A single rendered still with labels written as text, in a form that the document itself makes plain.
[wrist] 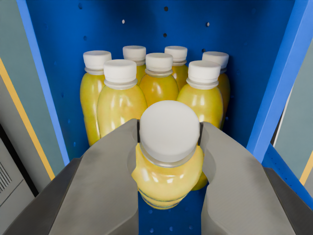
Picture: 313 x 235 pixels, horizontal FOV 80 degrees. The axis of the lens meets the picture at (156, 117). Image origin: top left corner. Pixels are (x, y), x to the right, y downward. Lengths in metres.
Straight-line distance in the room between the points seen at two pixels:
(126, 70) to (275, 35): 0.18
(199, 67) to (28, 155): 2.12
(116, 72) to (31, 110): 1.69
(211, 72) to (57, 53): 0.19
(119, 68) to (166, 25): 0.18
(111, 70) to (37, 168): 2.14
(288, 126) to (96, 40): 1.69
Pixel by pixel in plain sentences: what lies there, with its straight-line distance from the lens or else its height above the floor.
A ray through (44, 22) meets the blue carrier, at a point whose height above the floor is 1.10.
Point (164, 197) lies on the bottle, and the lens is 0.17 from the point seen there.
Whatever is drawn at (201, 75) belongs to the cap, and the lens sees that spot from 0.23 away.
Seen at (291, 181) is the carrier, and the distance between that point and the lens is 1.20.
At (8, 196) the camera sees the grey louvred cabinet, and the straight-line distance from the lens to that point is 2.27.
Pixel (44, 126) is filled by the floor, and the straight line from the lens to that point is 1.92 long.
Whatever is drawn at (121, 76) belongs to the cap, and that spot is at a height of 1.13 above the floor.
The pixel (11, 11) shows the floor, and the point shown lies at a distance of 1.67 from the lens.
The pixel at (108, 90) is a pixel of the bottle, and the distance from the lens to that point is 0.23.
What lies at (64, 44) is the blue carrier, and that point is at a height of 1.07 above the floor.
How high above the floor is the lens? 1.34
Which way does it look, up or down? 60 degrees down
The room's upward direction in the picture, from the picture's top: 174 degrees counter-clockwise
